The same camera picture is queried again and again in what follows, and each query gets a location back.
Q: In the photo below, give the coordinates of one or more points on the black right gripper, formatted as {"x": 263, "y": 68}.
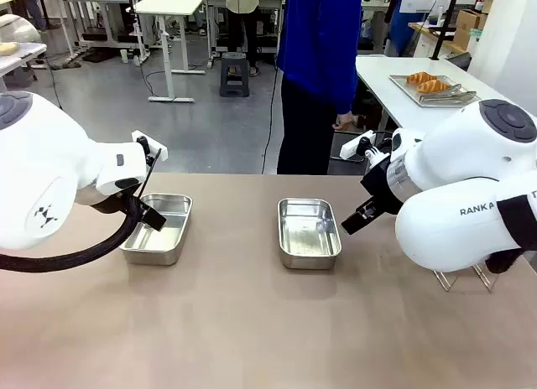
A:
{"x": 384, "y": 183}

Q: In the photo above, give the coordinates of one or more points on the rectangular stainless steel container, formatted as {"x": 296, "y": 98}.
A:
{"x": 168, "y": 221}
{"x": 308, "y": 234}

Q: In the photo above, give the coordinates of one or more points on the golden croissant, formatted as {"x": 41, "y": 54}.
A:
{"x": 434, "y": 86}
{"x": 420, "y": 77}

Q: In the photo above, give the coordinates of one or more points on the metal tongs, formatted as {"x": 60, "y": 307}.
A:
{"x": 453, "y": 96}

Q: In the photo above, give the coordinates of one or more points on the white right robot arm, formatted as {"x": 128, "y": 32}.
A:
{"x": 461, "y": 146}

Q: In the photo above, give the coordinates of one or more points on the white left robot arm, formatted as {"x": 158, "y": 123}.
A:
{"x": 42, "y": 154}

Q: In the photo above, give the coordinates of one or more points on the person's left forearm blue sleeve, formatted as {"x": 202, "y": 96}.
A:
{"x": 344, "y": 83}

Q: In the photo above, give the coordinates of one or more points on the pale bread loaf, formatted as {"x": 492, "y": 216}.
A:
{"x": 8, "y": 48}

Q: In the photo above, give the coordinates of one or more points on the person's left hand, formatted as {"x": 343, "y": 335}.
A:
{"x": 345, "y": 120}

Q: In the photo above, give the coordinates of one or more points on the metal baking tray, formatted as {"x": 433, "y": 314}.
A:
{"x": 403, "y": 85}

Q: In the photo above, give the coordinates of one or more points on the white side table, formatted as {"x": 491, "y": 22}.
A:
{"x": 377, "y": 79}

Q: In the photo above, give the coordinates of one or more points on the grey step stool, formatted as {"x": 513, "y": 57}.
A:
{"x": 235, "y": 76}

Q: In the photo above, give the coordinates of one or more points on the person in blue sweater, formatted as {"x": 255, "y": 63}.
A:
{"x": 319, "y": 49}

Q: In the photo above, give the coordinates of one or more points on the black tripod pole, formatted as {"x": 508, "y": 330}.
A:
{"x": 439, "y": 37}

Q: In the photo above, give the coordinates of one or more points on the white standing desk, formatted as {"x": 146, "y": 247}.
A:
{"x": 168, "y": 5}

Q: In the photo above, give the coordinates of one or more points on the cardboard box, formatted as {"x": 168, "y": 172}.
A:
{"x": 467, "y": 26}

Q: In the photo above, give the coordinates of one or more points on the background person beige top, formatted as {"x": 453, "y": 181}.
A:
{"x": 241, "y": 3}

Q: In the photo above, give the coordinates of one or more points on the clear plastic dome cover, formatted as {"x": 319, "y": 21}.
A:
{"x": 19, "y": 28}

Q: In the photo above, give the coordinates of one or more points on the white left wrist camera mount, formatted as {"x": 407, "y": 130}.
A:
{"x": 157, "y": 152}

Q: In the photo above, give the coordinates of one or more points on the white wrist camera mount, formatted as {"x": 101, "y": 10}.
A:
{"x": 157, "y": 152}
{"x": 352, "y": 148}

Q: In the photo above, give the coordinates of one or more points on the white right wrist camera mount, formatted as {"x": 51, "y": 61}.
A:
{"x": 352, "y": 148}

